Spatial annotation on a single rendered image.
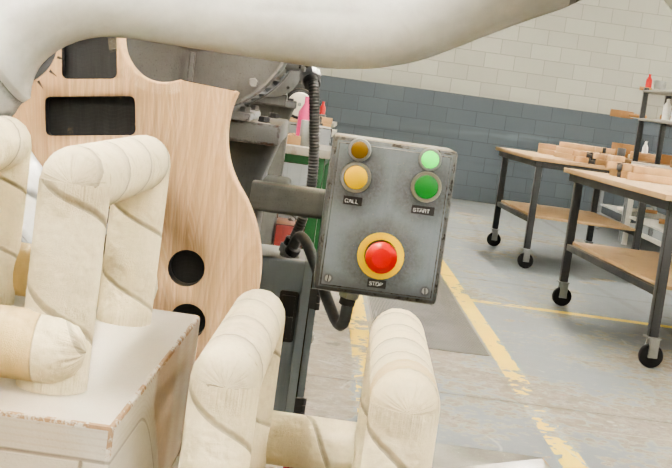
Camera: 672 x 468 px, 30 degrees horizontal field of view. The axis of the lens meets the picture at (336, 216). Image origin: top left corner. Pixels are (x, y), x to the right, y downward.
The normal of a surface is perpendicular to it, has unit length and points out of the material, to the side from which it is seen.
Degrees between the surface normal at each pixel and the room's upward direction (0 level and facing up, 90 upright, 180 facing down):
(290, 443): 80
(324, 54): 136
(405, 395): 57
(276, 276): 90
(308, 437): 62
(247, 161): 107
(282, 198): 90
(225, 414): 90
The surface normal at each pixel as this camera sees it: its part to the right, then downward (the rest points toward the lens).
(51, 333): 0.23, -0.44
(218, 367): -0.10, -0.48
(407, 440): 0.14, 0.11
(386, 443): -0.46, 0.02
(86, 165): 0.53, -0.41
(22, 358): -0.04, 0.23
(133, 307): 0.44, 0.15
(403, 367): -0.04, -1.00
